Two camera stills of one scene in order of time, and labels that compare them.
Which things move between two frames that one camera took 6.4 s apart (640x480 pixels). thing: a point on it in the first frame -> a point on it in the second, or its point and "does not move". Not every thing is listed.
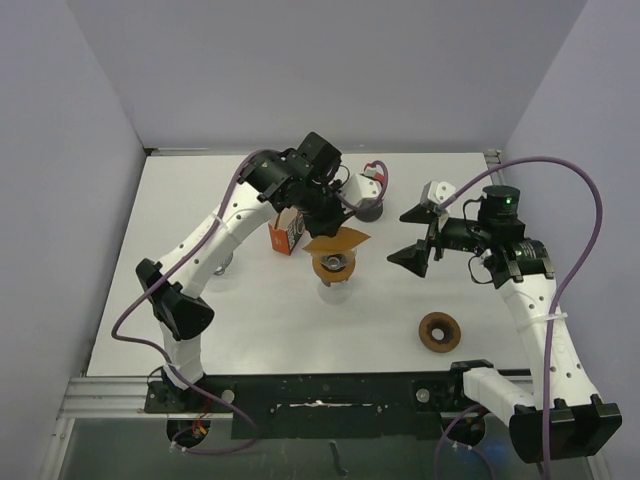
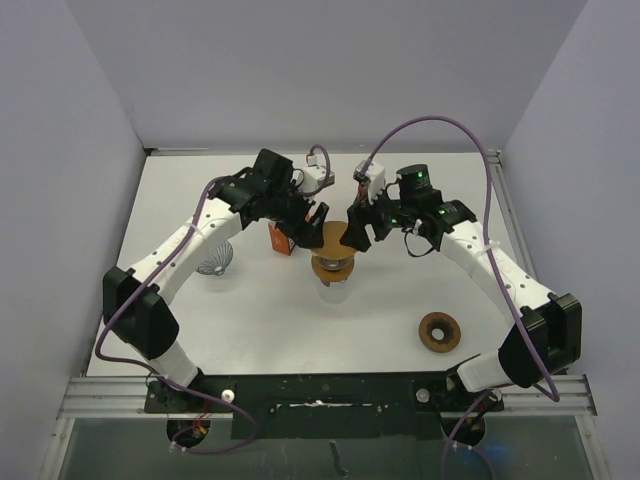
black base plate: [324, 406] does not move
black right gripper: [414, 257] -> [359, 216]
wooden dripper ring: [445, 322] does not move
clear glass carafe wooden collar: [336, 293] does not move
